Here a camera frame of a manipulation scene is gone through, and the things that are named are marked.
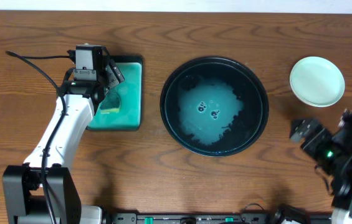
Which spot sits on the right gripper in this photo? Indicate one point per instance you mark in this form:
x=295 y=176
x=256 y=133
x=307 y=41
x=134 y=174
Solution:
x=319 y=132

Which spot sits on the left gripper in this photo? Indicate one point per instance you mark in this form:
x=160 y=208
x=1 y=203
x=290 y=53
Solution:
x=113 y=74

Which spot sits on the dark green sponge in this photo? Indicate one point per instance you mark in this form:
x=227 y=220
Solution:
x=111 y=103

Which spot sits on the mint green plate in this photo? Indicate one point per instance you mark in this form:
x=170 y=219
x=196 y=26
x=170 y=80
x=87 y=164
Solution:
x=315 y=73
x=305 y=91

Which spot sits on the white plate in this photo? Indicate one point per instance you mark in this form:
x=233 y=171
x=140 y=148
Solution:
x=318 y=100

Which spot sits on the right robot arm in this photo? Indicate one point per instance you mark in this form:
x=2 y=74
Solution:
x=337 y=178

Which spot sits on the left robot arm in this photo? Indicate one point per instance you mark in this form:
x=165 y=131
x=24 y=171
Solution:
x=41 y=189

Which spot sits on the rectangular dark green tray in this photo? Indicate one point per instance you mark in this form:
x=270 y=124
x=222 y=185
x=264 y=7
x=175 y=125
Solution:
x=130 y=92

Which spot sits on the round black tray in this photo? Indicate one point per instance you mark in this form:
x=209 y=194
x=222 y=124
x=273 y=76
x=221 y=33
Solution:
x=214 y=106

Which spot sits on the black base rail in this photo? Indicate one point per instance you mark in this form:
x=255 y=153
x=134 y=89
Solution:
x=133 y=218

